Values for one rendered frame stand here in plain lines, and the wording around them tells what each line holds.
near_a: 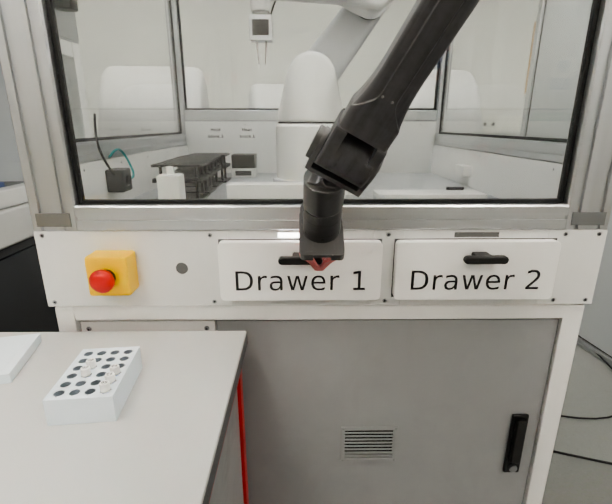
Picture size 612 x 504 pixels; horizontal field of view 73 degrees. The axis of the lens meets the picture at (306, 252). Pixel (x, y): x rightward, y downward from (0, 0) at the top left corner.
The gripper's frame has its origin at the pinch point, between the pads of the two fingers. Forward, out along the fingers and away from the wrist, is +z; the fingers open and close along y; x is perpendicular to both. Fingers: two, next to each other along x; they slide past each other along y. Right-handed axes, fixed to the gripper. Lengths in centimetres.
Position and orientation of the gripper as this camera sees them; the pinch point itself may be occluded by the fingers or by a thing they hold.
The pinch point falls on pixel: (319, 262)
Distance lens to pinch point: 70.3
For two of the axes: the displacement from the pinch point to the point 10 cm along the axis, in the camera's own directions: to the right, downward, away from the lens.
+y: -0.1, -8.0, 6.0
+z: -0.1, 6.0, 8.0
